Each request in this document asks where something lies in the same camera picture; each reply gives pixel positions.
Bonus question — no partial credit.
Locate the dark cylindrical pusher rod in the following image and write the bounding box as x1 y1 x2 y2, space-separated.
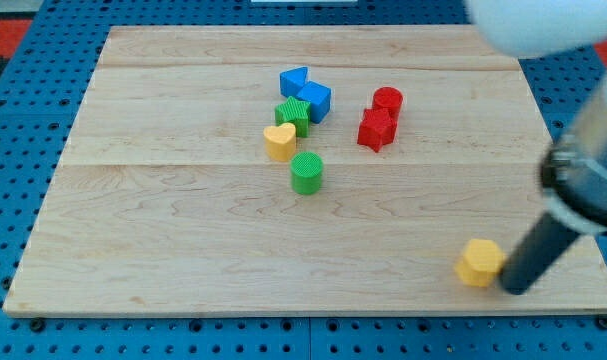
499 212 580 295

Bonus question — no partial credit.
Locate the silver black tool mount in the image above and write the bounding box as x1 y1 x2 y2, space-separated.
539 54 607 237

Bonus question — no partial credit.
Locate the green cylinder block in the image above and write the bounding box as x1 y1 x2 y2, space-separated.
290 152 324 195

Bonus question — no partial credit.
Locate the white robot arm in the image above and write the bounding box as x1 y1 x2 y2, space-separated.
465 0 607 295

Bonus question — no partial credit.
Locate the yellow hexagon block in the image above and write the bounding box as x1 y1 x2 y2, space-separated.
454 238 506 288

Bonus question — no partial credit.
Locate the red star block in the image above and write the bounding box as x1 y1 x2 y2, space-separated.
357 108 397 153

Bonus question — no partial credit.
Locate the red cylinder block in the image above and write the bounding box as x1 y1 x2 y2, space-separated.
372 87 404 121

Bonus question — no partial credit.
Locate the blue cube block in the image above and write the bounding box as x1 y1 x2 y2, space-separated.
296 81 332 124

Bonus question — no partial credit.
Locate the yellow heart block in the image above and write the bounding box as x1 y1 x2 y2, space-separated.
263 122 297 162

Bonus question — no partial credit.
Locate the green star block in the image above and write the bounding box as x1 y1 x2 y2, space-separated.
274 96 311 138

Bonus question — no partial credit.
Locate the blue triangle block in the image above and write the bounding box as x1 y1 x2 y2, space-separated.
279 67 308 97

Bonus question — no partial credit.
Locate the light wooden board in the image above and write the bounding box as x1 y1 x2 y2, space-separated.
3 25 607 318

